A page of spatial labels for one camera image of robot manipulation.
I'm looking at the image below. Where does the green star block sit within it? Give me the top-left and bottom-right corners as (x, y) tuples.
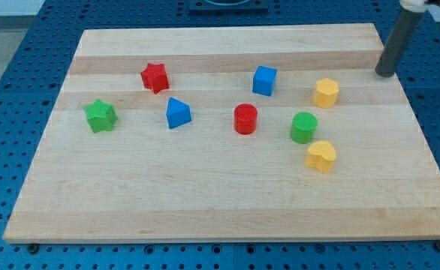
(83, 99), (118, 133)

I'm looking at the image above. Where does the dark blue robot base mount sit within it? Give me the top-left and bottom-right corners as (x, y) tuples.
(187, 0), (269, 14)

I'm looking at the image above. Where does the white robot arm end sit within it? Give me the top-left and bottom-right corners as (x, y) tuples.
(399, 0), (440, 13)

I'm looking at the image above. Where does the blue cube block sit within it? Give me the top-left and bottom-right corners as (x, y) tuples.
(252, 66), (277, 96)

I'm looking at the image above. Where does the red star block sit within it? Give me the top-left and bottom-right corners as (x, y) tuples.
(140, 63), (170, 95)

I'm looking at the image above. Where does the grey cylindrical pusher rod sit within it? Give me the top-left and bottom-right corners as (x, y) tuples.
(375, 7), (425, 77)

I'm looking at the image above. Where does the blue triangle block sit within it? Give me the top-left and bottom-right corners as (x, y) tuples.
(166, 97), (191, 129)

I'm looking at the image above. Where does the yellow hexagon block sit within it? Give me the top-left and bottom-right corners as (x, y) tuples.
(313, 78), (339, 109)

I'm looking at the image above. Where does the wooden board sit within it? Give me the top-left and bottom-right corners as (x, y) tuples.
(3, 23), (440, 244)

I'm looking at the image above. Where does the red cylinder block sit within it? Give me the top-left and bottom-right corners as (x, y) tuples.
(234, 103), (258, 135)

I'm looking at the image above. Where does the yellow heart block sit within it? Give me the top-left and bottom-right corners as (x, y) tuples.
(305, 140), (336, 173)

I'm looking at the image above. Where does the green cylinder block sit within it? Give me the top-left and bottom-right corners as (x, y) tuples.
(290, 112), (318, 144)

